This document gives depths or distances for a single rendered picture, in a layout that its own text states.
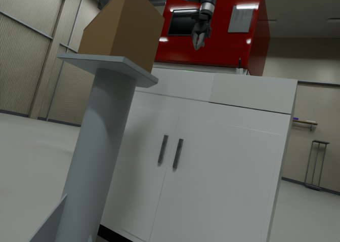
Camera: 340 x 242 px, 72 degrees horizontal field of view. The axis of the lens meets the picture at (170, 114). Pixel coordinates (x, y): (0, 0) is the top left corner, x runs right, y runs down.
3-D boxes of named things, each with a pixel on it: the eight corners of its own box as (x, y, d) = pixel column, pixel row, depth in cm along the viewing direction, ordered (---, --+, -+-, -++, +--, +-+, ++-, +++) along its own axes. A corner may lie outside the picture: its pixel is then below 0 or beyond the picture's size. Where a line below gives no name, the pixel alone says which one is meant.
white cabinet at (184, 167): (136, 208, 187) (161, 109, 194) (264, 266, 141) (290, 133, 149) (71, 227, 131) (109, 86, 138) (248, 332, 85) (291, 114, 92)
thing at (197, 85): (129, 92, 145) (134, 71, 146) (214, 106, 119) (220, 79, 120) (119, 88, 137) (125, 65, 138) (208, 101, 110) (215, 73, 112)
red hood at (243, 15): (184, 85, 269) (196, 36, 274) (258, 94, 230) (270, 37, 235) (150, 59, 202) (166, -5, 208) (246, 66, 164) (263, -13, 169)
